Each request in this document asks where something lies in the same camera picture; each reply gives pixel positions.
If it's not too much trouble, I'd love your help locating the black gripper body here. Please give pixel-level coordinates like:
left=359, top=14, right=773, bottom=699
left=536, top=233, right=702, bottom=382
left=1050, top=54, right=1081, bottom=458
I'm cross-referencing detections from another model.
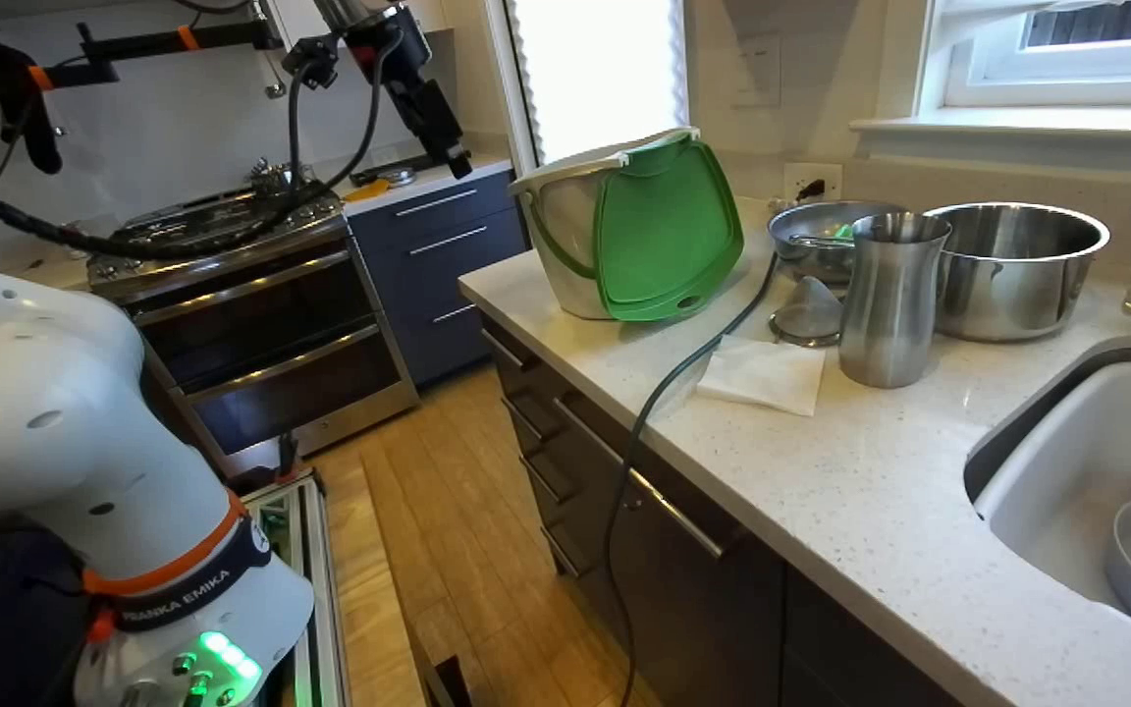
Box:
left=343, top=4, right=456, bottom=137

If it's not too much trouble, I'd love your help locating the green plastic bin lid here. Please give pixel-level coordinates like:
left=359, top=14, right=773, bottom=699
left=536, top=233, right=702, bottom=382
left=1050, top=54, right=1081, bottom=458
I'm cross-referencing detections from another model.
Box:
left=588, top=127, right=749, bottom=331

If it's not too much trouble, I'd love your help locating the white plastic compost bin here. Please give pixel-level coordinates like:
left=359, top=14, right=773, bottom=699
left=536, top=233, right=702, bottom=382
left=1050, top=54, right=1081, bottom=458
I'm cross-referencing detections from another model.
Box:
left=509, top=127, right=699, bottom=327

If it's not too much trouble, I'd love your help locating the blue drawer cabinet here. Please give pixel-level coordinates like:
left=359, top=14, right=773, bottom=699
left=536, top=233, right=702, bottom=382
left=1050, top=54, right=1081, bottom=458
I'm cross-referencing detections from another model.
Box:
left=343, top=161, right=536, bottom=393

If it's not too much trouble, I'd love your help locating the stainless steel oven range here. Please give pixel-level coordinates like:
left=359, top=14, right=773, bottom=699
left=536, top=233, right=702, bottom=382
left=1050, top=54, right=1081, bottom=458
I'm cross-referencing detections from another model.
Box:
left=85, top=178, right=426, bottom=463

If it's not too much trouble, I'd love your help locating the stainless steel colander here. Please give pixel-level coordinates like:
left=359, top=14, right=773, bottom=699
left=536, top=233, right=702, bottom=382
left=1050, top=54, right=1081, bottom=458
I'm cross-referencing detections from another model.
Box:
left=765, top=196, right=910, bottom=348

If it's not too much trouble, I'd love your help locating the white paper napkin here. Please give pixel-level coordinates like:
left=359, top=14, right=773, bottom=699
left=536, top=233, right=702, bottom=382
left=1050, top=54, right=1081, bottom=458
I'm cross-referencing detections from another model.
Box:
left=695, top=331, right=834, bottom=420

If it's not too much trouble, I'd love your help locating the tall stainless steel canister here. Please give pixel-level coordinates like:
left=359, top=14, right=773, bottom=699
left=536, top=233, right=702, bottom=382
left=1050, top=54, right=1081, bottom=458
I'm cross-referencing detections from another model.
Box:
left=838, top=208, right=956, bottom=393

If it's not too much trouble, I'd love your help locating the robot mounting cart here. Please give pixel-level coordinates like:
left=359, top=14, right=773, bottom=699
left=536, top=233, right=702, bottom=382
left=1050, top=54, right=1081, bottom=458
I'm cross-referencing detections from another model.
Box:
left=241, top=470, right=350, bottom=707

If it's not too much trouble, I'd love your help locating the dark counter cabinet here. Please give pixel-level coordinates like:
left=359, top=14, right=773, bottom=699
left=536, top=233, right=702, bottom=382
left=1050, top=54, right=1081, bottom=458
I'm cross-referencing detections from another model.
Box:
left=478, top=317, right=969, bottom=707

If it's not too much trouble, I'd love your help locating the large stainless steel pot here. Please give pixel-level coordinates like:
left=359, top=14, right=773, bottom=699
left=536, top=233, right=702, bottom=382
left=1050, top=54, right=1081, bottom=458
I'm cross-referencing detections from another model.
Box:
left=923, top=196, right=1116, bottom=346

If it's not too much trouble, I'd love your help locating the white framed kitchen window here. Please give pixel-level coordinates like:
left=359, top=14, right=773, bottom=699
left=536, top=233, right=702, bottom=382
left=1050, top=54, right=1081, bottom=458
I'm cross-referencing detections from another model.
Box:
left=854, top=0, right=1131, bottom=149

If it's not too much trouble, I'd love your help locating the white kitchen sink basin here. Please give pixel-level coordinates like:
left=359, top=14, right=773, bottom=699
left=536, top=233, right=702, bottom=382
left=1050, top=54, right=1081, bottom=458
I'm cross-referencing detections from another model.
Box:
left=962, top=343, right=1131, bottom=659

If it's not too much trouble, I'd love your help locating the green bin carry handle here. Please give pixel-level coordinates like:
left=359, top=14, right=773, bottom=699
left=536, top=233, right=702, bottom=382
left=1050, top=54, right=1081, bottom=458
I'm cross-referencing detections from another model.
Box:
left=524, top=179, right=601, bottom=285

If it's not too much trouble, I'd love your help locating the black camera mount rod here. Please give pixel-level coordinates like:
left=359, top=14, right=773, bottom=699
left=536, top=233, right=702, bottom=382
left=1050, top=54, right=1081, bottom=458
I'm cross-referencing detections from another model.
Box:
left=0, top=14, right=283, bottom=178

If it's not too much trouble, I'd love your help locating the dark power cable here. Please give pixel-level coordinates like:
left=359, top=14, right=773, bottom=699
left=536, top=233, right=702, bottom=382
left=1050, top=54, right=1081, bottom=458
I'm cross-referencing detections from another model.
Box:
left=601, top=179, right=834, bottom=707

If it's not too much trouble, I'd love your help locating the black corrugated cable hose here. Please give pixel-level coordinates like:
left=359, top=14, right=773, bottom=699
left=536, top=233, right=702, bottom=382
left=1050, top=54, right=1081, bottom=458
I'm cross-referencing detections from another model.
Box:
left=0, top=34, right=394, bottom=264

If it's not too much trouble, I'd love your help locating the white wall outlet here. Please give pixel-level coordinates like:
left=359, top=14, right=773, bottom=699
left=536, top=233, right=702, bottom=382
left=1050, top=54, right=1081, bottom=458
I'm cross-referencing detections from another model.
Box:
left=780, top=156, right=843, bottom=208

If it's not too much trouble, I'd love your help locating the steel cabinet pull handle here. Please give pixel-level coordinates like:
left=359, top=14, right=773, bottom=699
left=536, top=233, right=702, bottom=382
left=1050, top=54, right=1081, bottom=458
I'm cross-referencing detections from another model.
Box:
left=551, top=393, right=731, bottom=564

